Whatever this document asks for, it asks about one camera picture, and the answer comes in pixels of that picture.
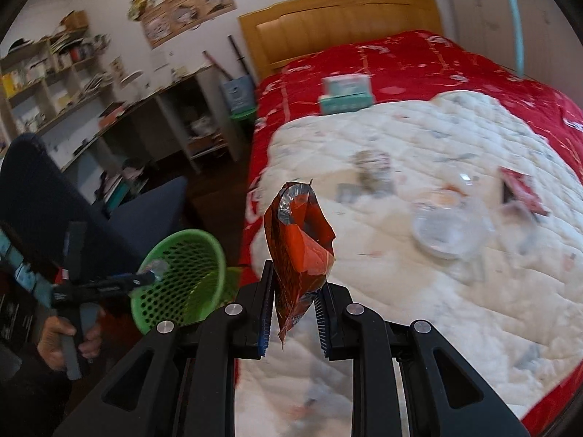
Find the wooden headboard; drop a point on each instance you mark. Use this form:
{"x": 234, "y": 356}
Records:
{"x": 341, "y": 22}

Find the white desk lamp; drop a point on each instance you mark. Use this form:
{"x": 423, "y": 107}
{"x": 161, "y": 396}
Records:
{"x": 133, "y": 77}

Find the person's left hand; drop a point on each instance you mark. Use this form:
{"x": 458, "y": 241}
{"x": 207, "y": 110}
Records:
{"x": 50, "y": 343}

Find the light blue hoop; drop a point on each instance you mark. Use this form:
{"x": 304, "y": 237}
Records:
{"x": 514, "y": 18}

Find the person's left forearm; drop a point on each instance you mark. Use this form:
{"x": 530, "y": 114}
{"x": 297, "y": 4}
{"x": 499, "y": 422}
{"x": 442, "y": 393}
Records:
{"x": 32, "y": 400}

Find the teal tissue box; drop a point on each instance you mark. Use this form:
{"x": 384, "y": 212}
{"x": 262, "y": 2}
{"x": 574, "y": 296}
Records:
{"x": 346, "y": 95}

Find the red printed bedspread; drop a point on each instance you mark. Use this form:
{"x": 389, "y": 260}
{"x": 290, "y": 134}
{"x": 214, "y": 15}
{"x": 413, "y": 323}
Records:
{"x": 410, "y": 54}

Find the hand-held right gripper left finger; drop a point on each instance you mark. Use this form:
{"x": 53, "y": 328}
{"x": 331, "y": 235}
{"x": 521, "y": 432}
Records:
{"x": 266, "y": 323}

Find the crumpled grey wrapper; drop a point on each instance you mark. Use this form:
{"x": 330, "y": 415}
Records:
{"x": 373, "y": 173}

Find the small wall picture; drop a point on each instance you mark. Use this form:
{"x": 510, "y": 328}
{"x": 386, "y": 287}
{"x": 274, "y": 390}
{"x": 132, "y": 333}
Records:
{"x": 117, "y": 68}

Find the wooden stick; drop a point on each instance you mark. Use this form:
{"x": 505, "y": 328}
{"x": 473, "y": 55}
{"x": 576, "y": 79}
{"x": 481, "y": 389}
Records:
{"x": 218, "y": 64}

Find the red packet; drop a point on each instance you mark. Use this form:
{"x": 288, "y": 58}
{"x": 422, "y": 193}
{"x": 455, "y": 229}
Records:
{"x": 521, "y": 189}

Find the cardboard box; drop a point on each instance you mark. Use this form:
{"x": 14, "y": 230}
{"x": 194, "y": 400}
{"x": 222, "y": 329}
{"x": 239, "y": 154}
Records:
{"x": 75, "y": 20}

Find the red notebook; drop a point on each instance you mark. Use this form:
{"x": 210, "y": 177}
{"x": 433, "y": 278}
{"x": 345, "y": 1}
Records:
{"x": 111, "y": 120}

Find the blue fabric chair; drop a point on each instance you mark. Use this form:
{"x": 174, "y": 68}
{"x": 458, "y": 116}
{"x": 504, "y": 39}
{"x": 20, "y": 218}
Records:
{"x": 45, "y": 182}

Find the red foil snack bag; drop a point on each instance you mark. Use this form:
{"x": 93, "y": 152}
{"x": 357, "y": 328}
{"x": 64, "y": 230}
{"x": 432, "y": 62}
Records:
{"x": 296, "y": 246}

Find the wooden bookshelf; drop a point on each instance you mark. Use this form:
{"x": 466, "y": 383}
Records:
{"x": 43, "y": 83}

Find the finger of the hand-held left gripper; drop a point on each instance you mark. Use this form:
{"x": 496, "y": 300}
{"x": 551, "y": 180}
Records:
{"x": 104, "y": 286}

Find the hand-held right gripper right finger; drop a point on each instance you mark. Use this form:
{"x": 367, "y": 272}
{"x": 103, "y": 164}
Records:
{"x": 324, "y": 327}

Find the black rod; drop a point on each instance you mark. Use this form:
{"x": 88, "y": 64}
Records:
{"x": 239, "y": 54}

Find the clear plastic container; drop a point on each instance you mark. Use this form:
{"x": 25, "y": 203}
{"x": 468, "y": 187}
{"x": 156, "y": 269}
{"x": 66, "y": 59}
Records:
{"x": 442, "y": 232}

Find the white quilt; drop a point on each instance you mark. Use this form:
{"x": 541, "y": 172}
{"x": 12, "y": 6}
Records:
{"x": 410, "y": 309}

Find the pile of books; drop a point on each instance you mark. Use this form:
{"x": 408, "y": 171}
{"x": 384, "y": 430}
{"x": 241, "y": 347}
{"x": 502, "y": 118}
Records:
{"x": 120, "y": 186}

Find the white desk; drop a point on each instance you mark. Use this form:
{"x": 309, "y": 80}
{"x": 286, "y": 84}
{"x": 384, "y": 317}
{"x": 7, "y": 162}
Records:
{"x": 214, "y": 100}

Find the green mesh basket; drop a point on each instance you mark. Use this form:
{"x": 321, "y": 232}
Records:
{"x": 180, "y": 236}

